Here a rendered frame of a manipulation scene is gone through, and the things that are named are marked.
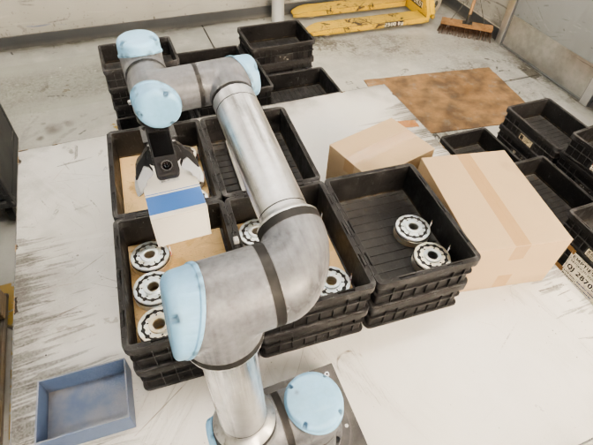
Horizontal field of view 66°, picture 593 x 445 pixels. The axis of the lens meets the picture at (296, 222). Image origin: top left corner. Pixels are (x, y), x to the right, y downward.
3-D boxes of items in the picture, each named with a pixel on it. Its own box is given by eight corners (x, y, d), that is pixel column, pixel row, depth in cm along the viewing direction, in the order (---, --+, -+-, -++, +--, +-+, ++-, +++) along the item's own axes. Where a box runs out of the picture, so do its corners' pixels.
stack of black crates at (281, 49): (295, 83, 318) (297, 18, 285) (311, 106, 300) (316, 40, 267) (240, 93, 307) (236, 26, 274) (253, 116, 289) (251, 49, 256)
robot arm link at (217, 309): (297, 461, 90) (285, 286, 53) (224, 493, 86) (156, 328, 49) (276, 406, 98) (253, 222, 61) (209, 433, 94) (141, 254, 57)
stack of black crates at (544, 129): (572, 187, 256) (604, 139, 231) (529, 199, 247) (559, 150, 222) (524, 145, 280) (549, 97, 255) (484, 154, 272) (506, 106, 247)
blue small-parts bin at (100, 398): (131, 369, 117) (124, 357, 112) (136, 426, 108) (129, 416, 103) (48, 392, 112) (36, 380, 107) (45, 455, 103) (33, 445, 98)
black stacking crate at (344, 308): (370, 312, 119) (377, 287, 110) (260, 342, 112) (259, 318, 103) (319, 207, 144) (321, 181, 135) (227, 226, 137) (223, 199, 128)
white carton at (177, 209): (211, 233, 104) (207, 206, 97) (158, 247, 100) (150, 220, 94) (191, 177, 116) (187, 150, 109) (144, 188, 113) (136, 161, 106)
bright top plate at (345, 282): (355, 295, 117) (355, 294, 116) (317, 302, 115) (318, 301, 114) (343, 264, 123) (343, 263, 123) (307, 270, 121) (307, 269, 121)
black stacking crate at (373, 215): (468, 285, 126) (482, 260, 117) (371, 312, 119) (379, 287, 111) (403, 190, 151) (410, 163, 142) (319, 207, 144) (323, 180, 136)
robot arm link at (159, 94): (199, 81, 72) (184, 49, 79) (128, 95, 70) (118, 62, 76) (206, 122, 78) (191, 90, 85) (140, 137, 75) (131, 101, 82)
